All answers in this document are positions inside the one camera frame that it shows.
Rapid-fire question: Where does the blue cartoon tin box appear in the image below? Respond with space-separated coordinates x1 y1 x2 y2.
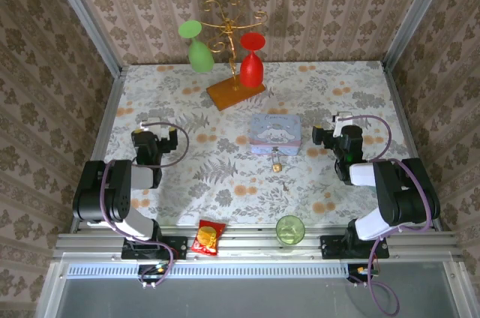
249 113 302 157

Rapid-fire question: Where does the floral tablecloth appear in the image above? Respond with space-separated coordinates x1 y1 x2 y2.
88 61 432 227

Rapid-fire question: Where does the green plastic wine glass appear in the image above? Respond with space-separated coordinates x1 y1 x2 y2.
178 19 215 74

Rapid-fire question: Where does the red plastic wine glass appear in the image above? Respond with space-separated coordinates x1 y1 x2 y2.
239 31 266 89

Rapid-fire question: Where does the green translucent plastic cup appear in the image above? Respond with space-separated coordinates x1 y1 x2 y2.
275 214 306 247

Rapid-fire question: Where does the red snack packet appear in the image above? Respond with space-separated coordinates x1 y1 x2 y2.
190 219 227 257

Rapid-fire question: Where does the grey metal panel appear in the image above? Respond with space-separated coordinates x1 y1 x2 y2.
37 260 480 318

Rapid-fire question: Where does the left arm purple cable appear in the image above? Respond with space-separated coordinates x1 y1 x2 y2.
100 121 190 289

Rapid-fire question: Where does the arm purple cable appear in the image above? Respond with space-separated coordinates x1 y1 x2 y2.
343 114 432 316
100 121 190 289

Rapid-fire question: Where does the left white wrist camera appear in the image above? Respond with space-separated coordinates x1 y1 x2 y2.
139 121 167 136

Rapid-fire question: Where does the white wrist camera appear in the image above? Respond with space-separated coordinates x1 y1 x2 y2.
139 121 167 136
330 111 354 128

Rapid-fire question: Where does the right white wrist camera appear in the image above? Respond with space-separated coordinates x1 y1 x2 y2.
330 111 354 128

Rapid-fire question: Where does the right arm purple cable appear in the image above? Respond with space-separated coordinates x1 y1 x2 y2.
343 114 432 316

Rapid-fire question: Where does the aluminium side rail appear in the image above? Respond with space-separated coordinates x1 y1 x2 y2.
70 70 125 233
381 61 451 231

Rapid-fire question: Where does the gold wire glass rack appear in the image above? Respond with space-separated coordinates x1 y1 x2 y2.
202 0 269 112

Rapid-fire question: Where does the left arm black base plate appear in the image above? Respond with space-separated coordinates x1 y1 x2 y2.
121 235 188 261

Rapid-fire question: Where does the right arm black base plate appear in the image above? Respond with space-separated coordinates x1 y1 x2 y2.
320 234 390 260

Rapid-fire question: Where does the aluminium frame post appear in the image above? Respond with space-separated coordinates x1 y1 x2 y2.
382 0 457 71
43 0 123 79

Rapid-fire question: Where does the aluminium front rail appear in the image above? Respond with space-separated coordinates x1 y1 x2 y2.
52 224 466 262

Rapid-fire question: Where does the white slotted cable duct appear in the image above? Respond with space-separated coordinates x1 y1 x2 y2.
65 262 348 280

